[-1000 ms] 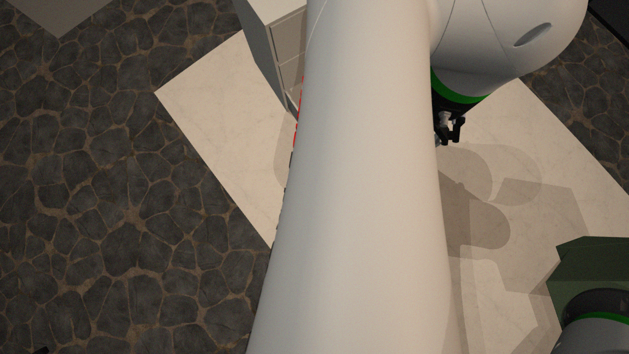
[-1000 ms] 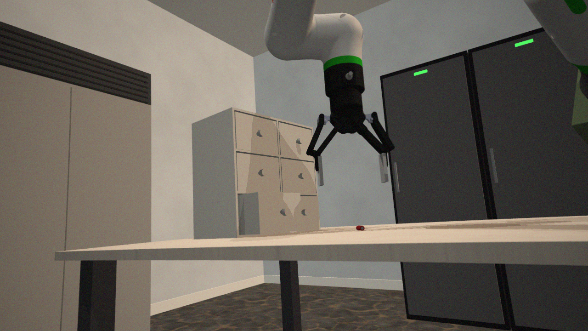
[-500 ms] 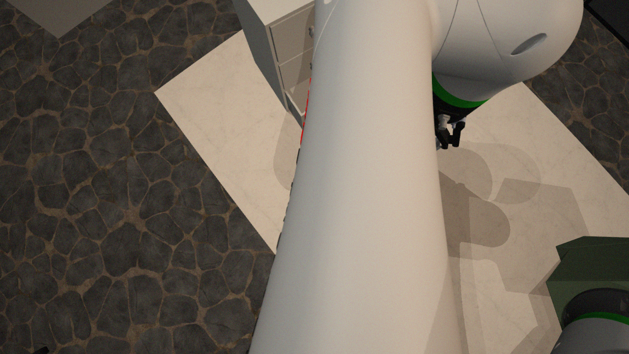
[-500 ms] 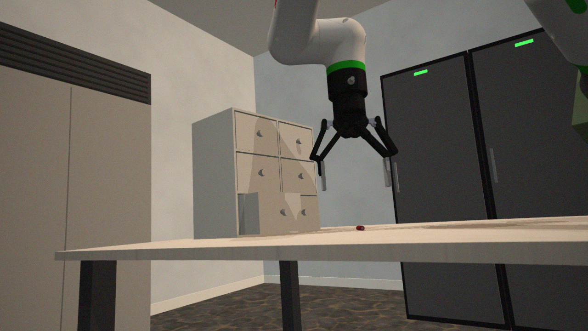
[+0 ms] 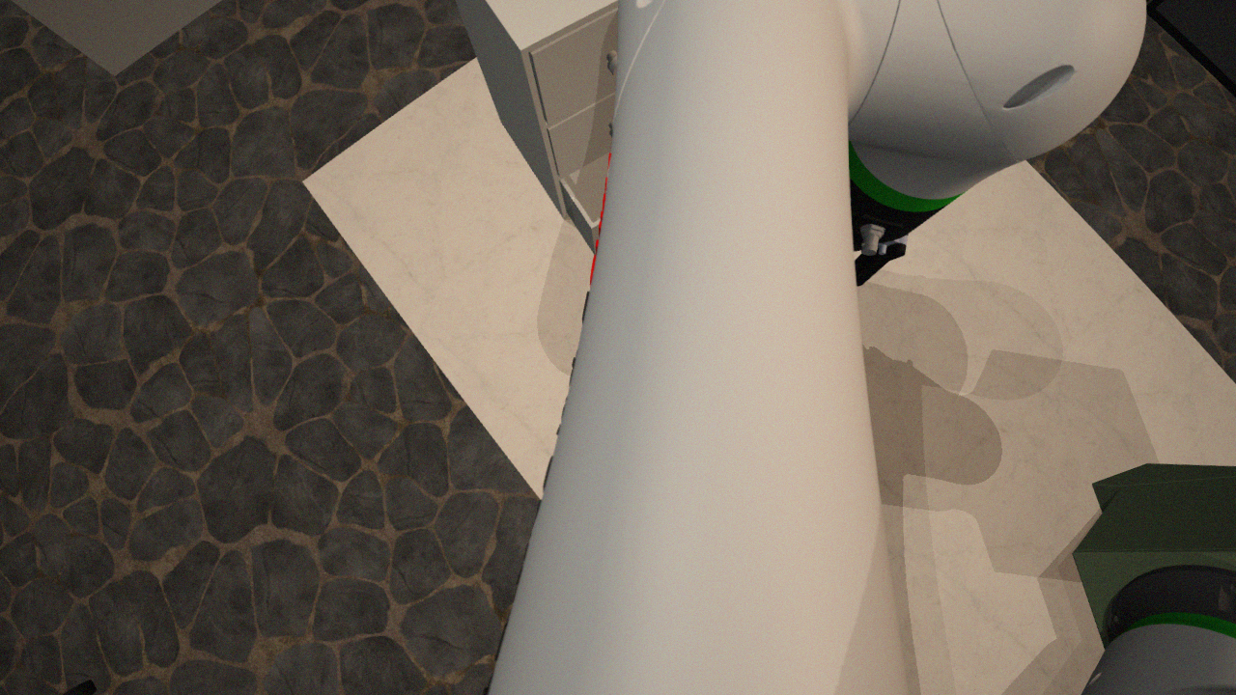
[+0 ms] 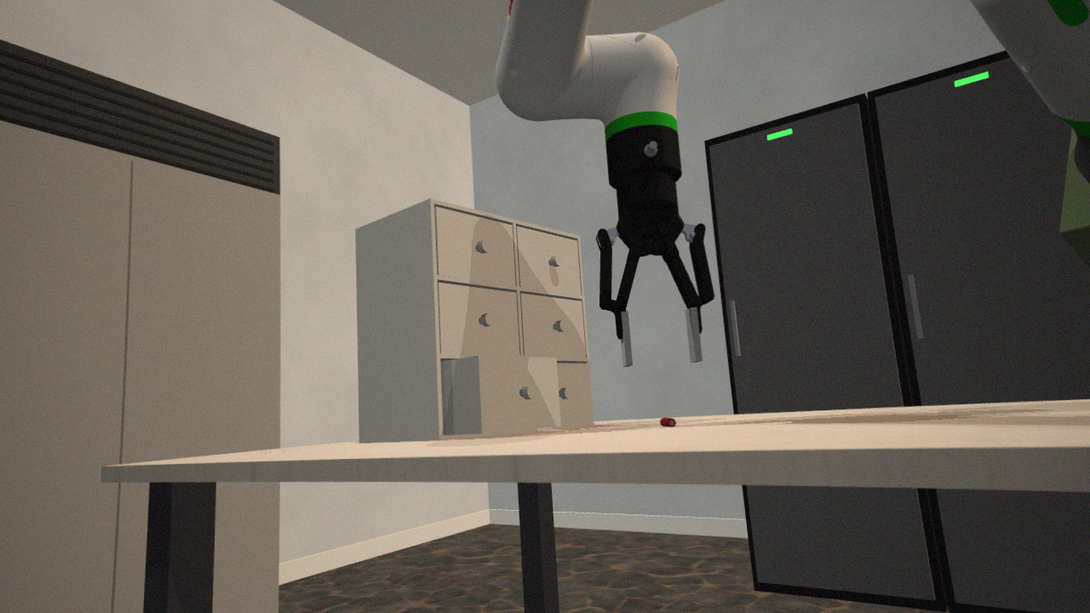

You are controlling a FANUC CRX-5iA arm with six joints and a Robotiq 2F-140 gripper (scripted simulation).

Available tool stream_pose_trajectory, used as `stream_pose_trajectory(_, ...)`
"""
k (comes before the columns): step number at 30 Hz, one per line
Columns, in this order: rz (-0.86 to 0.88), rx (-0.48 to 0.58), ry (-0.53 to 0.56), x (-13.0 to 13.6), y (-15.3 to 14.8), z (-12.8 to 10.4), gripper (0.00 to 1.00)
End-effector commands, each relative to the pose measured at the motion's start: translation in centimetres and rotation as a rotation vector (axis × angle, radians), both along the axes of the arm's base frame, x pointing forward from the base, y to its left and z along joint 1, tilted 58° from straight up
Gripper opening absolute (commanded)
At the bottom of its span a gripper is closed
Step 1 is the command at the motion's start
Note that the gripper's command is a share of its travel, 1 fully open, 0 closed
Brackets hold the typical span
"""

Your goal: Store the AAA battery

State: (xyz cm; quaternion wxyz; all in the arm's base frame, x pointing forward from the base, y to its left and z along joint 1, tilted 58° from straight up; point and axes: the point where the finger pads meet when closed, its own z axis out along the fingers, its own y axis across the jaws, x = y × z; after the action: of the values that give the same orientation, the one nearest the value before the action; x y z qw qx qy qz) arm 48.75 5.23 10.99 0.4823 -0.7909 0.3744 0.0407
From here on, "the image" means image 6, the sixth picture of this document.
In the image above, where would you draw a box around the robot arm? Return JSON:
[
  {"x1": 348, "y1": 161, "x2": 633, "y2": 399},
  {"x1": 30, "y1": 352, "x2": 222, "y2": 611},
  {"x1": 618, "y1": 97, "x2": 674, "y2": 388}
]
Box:
[{"x1": 495, "y1": 0, "x2": 1090, "y2": 189}]

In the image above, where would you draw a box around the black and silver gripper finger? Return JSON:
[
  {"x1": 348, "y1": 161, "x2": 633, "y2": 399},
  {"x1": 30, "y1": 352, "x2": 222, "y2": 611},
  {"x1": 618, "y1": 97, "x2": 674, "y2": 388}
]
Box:
[
  {"x1": 657, "y1": 223, "x2": 714, "y2": 363},
  {"x1": 596, "y1": 224, "x2": 647, "y2": 366}
]

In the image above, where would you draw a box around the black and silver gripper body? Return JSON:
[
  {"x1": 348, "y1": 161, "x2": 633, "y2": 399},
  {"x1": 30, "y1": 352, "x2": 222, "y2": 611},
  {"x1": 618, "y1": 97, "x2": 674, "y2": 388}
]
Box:
[{"x1": 617, "y1": 175, "x2": 685, "y2": 256}]

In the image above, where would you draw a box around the small grey chest of drawers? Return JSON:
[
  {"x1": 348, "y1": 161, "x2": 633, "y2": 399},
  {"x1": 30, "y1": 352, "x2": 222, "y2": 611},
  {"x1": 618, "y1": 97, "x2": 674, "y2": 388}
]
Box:
[{"x1": 355, "y1": 199, "x2": 594, "y2": 444}]

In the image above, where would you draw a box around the tan drawer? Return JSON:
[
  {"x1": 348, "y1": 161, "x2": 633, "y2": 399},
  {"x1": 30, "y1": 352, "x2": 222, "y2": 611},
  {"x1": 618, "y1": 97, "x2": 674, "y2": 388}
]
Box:
[
  {"x1": 516, "y1": 226, "x2": 581, "y2": 295},
  {"x1": 520, "y1": 293, "x2": 586, "y2": 358},
  {"x1": 557, "y1": 363, "x2": 592, "y2": 425},
  {"x1": 440, "y1": 356, "x2": 561, "y2": 435},
  {"x1": 438, "y1": 283, "x2": 519, "y2": 356},
  {"x1": 434, "y1": 207, "x2": 516, "y2": 286}
]

